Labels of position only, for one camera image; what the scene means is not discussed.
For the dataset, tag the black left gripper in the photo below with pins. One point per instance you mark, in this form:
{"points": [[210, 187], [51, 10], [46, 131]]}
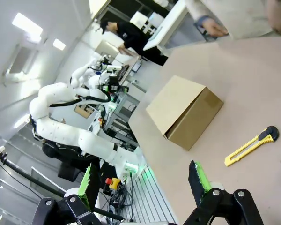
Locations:
{"points": [[113, 82]]}

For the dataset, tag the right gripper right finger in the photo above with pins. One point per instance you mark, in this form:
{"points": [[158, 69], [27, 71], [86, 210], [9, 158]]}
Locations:
{"points": [[201, 185]]}

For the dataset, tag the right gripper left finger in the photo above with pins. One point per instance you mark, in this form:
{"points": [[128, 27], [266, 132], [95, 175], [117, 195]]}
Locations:
{"points": [[89, 187]]}

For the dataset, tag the brown cardboard box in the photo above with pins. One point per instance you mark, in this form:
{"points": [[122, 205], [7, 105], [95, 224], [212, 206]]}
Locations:
{"points": [[185, 112]]}

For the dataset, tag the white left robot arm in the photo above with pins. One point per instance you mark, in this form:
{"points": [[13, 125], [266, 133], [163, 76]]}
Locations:
{"points": [[68, 131]]}

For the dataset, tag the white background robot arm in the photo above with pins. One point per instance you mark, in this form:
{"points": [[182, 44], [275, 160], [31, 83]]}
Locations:
{"points": [[80, 72]]}

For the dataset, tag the person's right hand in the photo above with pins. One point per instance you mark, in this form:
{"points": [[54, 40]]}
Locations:
{"points": [[214, 27]]}

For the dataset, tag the person's left hand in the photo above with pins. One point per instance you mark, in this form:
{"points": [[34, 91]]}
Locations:
{"points": [[279, 16]]}

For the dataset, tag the red yellow emergency stop button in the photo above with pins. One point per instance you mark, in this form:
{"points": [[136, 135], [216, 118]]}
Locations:
{"points": [[113, 182]]}

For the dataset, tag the person in black clothes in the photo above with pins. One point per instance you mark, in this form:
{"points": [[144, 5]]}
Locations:
{"points": [[135, 39]]}

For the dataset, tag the aluminium slotted mounting base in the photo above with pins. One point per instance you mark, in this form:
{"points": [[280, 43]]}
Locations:
{"points": [[147, 197]]}

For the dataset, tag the yellow black utility knife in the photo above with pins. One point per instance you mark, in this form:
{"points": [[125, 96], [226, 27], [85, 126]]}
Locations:
{"points": [[253, 145]]}

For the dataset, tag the white table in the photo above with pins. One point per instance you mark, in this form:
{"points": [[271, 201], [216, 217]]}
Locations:
{"points": [[165, 25]]}

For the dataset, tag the person in beige coat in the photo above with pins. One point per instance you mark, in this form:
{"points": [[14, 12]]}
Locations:
{"points": [[234, 16]]}

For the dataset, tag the black camera tripod pole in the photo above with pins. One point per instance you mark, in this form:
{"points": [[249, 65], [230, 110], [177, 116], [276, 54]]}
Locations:
{"points": [[25, 174]]}

